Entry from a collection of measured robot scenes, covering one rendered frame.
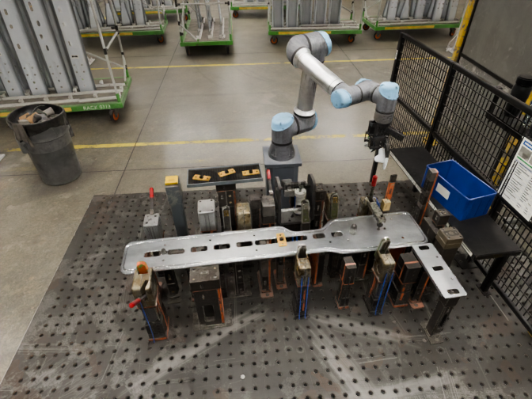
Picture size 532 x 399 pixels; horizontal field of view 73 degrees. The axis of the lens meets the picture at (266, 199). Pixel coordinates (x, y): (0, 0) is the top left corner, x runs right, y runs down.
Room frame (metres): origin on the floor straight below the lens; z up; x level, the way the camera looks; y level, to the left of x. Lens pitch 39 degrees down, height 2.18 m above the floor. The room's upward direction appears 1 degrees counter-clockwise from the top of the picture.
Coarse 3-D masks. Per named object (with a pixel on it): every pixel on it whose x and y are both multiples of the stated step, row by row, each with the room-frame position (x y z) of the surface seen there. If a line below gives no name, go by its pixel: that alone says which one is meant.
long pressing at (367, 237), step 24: (360, 216) 1.33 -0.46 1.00; (408, 216) 1.33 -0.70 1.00; (144, 240) 1.18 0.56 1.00; (168, 240) 1.19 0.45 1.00; (192, 240) 1.18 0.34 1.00; (216, 240) 1.18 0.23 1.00; (240, 240) 1.18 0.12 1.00; (312, 240) 1.17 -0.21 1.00; (336, 240) 1.17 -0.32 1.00; (360, 240) 1.17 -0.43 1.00; (408, 240) 1.17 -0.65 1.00; (168, 264) 1.04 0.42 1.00; (192, 264) 1.04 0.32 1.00
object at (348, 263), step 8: (344, 264) 1.05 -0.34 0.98; (352, 264) 1.03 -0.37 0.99; (344, 272) 1.03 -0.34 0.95; (352, 272) 1.01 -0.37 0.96; (344, 280) 1.02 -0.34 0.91; (352, 280) 1.02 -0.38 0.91; (344, 288) 1.02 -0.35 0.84; (336, 296) 1.06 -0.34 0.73; (344, 296) 1.02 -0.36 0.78; (336, 304) 1.04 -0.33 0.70; (344, 304) 1.01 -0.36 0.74
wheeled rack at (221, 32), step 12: (228, 0) 7.22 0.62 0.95; (180, 24) 7.14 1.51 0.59; (192, 24) 8.50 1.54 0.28; (204, 24) 8.45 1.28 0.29; (216, 24) 8.47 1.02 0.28; (228, 24) 8.46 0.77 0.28; (180, 36) 7.13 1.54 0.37; (192, 36) 7.15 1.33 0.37; (204, 36) 7.47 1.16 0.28; (216, 36) 7.46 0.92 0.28; (228, 36) 7.45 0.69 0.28; (228, 48) 7.24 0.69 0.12
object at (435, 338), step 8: (440, 296) 0.90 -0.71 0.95; (440, 304) 0.89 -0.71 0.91; (448, 304) 0.86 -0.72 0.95; (456, 304) 0.86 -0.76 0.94; (440, 312) 0.87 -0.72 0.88; (448, 312) 0.87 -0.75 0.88; (432, 320) 0.89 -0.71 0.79; (440, 320) 0.86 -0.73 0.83; (424, 328) 0.90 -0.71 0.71; (432, 328) 0.87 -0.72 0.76; (440, 328) 0.87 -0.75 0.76; (432, 336) 0.86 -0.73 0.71; (440, 336) 0.86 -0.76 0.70
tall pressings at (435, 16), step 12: (396, 0) 8.53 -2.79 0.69; (408, 0) 8.59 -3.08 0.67; (420, 0) 8.59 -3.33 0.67; (432, 0) 8.67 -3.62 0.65; (444, 0) 8.40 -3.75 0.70; (456, 0) 8.43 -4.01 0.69; (384, 12) 8.80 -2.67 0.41; (396, 12) 8.60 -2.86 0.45; (420, 12) 8.58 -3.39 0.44; (432, 12) 8.44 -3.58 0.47; (444, 12) 8.63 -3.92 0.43
